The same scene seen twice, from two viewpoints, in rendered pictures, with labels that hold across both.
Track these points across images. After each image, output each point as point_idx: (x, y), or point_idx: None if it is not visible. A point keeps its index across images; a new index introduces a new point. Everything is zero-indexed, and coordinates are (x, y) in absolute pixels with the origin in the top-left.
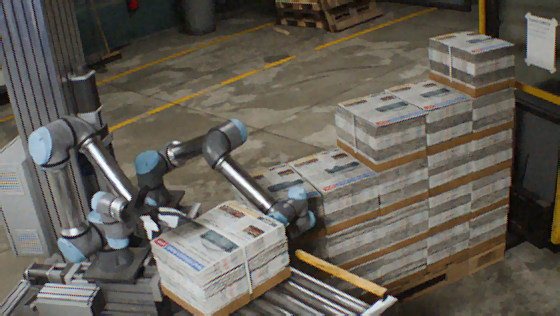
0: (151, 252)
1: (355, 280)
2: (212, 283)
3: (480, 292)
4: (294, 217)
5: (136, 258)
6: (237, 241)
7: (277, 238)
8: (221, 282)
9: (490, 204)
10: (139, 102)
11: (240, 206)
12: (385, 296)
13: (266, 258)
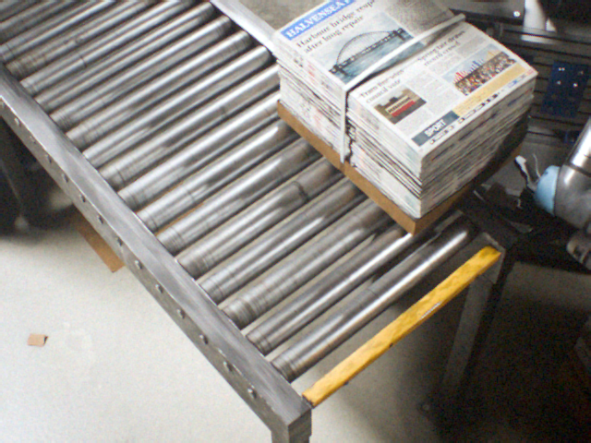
0: (561, 42)
1: (361, 347)
2: (291, 71)
3: None
4: (583, 231)
5: (488, 5)
6: (367, 81)
7: (404, 158)
8: (303, 88)
9: None
10: None
11: (504, 86)
12: (304, 403)
13: (379, 156)
